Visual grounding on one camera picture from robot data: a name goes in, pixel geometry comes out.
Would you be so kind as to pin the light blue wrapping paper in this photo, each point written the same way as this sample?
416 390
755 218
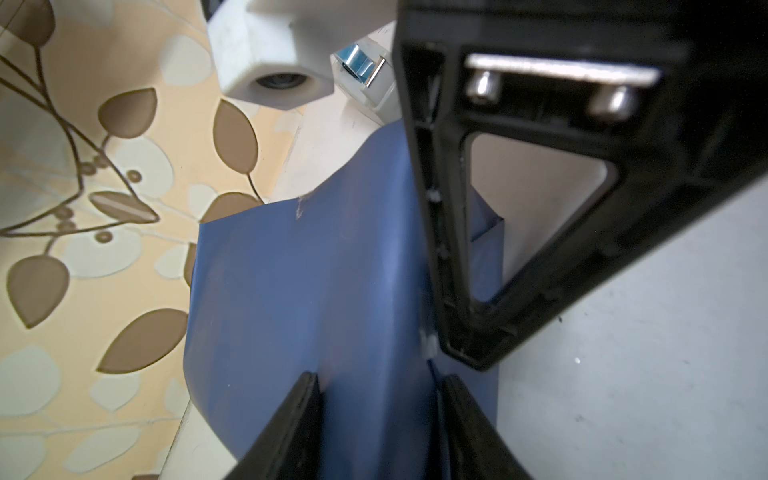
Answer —
335 283

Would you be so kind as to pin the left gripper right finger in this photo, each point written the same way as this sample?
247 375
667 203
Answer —
473 446

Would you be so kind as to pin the grey tape dispenser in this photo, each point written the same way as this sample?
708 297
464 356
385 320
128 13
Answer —
364 72

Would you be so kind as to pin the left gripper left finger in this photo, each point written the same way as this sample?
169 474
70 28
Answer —
289 445

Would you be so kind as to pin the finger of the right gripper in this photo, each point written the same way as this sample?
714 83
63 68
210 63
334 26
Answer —
556 142

